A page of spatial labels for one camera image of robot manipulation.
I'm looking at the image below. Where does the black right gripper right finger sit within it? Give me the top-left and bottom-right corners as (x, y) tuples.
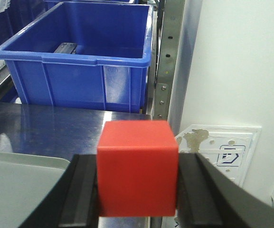
(177, 153), (274, 228)

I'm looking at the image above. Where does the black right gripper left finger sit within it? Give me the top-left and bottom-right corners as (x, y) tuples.
(20, 154), (99, 228)

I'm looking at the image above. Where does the red cube block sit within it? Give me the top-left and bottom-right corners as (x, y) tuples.
(96, 120), (179, 217)

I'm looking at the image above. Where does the grey plastic tray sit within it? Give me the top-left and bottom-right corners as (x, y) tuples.
(0, 152), (70, 228)

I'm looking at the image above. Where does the right blue plastic bin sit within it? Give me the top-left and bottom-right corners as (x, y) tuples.
(0, 2), (153, 113)

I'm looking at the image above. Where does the blue plastic bin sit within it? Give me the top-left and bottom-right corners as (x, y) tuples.
(44, 0), (140, 4)
(0, 2), (153, 113)

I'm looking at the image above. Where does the black part inside bin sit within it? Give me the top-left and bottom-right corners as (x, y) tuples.
(54, 42), (77, 54)

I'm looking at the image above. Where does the rear blue plastic bin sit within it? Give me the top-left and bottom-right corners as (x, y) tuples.
(44, 0), (140, 4)

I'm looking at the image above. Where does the white wall plate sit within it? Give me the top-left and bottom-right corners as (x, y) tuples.
(175, 124), (262, 187)

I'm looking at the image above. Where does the steel shelf upright post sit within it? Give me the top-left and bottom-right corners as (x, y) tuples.
(153, 0), (185, 120)

